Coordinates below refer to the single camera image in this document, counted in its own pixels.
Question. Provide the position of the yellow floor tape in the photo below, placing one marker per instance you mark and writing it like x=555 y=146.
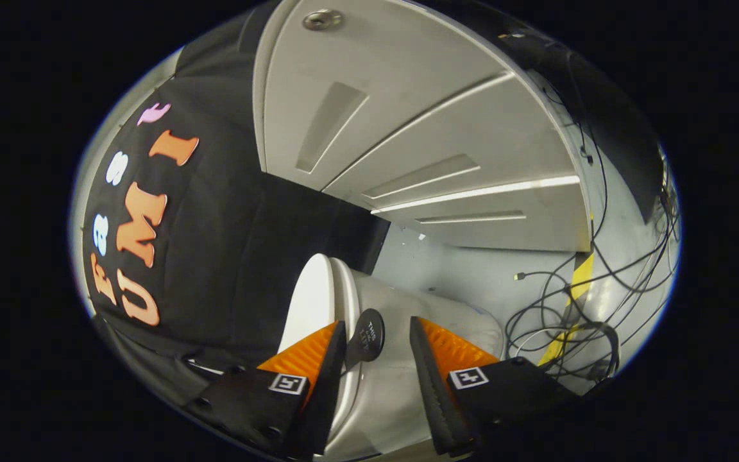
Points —
x=581 y=282

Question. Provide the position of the round metal cabinet lock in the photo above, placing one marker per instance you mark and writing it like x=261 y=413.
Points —
x=321 y=19

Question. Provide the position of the black round sticker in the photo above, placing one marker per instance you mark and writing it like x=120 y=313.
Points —
x=369 y=333

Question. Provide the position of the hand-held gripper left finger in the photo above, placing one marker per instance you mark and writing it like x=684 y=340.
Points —
x=328 y=385

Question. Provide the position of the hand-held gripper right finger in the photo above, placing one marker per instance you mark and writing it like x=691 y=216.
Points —
x=430 y=385

